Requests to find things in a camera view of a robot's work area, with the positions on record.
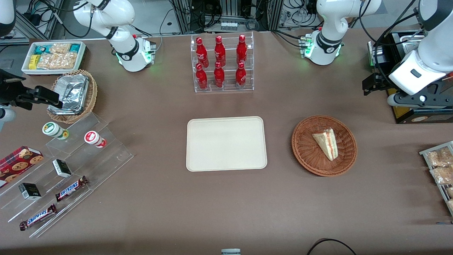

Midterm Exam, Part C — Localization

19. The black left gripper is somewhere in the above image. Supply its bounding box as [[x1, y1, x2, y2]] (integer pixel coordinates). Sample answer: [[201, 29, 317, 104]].
[[362, 72, 453, 108]]

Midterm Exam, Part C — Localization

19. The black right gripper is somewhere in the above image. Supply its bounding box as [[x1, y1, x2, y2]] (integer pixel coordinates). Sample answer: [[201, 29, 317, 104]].
[[0, 69, 63, 111]]

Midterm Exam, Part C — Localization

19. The triangular sandwich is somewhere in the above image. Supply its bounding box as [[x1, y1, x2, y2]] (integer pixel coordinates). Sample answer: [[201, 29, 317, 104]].
[[312, 128, 339, 162]]

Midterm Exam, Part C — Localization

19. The tan oval wicker basket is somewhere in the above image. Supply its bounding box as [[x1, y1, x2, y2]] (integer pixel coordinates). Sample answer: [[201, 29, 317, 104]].
[[47, 69, 98, 124]]

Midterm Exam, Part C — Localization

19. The brown round wicker basket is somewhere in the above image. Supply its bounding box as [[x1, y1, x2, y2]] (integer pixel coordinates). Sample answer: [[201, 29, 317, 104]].
[[291, 115, 358, 177]]

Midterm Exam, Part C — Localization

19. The cream rectangular tray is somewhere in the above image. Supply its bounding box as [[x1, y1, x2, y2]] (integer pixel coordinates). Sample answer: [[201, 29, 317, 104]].
[[186, 116, 268, 172]]

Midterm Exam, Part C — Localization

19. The white rectangular snack bin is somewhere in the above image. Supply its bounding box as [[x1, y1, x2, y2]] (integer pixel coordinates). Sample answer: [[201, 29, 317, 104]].
[[21, 41, 87, 75]]

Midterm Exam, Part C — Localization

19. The green lidded yogurt cup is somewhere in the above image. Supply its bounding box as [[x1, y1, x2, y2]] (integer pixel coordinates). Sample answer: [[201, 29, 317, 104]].
[[42, 122, 69, 140]]

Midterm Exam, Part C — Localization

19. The silver foil pack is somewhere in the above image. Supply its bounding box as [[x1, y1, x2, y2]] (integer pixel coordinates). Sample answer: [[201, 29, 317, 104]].
[[53, 82, 88, 115], [57, 74, 89, 89]]

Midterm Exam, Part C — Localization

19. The clear bag of crackers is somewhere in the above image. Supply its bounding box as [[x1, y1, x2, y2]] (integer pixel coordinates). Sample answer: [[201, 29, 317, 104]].
[[50, 43, 71, 55], [37, 52, 78, 70]]

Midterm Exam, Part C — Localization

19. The black hot dog warmer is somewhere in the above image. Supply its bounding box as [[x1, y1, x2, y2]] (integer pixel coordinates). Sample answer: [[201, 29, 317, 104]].
[[367, 30, 453, 124]]

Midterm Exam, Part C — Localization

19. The red plaid cookie box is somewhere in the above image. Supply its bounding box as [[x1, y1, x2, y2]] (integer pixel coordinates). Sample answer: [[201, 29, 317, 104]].
[[0, 146, 44, 189]]

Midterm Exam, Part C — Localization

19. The red lidded yogurt cup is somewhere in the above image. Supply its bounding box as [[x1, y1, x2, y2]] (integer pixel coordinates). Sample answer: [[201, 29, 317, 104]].
[[84, 131, 107, 148]]

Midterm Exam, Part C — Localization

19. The small black carton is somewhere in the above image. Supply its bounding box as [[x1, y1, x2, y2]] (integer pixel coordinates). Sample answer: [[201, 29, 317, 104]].
[[52, 159, 72, 178], [18, 183, 42, 200]]

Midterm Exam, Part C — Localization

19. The clear acrylic stepped stand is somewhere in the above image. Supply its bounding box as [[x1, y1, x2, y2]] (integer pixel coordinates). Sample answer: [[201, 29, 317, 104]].
[[0, 113, 134, 238]]

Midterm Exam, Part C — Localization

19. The clear bag of pastries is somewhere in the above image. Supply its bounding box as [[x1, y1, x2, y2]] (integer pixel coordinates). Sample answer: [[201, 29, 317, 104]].
[[426, 147, 453, 168], [430, 166, 453, 185]]

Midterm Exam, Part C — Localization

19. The brown Snickers bar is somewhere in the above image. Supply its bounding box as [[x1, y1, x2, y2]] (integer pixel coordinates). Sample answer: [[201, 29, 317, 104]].
[[19, 204, 57, 231], [55, 176, 89, 202]]

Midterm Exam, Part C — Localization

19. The clear acrylic bottle rack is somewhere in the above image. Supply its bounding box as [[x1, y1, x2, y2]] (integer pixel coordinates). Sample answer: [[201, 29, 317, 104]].
[[190, 31, 254, 93]]

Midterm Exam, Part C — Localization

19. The red cola bottle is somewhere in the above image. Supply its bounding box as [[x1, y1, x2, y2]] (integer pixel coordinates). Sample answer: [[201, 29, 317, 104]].
[[235, 62, 247, 88], [236, 34, 247, 65], [195, 63, 208, 90], [195, 37, 209, 68], [214, 62, 225, 88], [214, 35, 226, 68]]

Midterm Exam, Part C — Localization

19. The aluminium equipment rack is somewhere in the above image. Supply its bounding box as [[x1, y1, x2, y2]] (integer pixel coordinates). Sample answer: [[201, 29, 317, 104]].
[[172, 0, 284, 33]]

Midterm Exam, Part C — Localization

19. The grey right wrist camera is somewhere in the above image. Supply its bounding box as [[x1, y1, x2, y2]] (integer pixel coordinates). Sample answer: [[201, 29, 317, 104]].
[[0, 107, 17, 132]]

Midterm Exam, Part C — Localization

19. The aluminium frame rail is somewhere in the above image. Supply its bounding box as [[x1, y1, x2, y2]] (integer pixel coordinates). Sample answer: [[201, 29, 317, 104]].
[[14, 0, 66, 41]]

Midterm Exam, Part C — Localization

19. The grey wire tray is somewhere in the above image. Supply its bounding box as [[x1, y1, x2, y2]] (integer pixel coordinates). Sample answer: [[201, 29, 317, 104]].
[[419, 141, 453, 216]]

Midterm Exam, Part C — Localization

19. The black cable loop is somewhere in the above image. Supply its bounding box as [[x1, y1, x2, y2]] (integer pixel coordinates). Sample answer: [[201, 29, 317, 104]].
[[306, 238, 358, 255]]

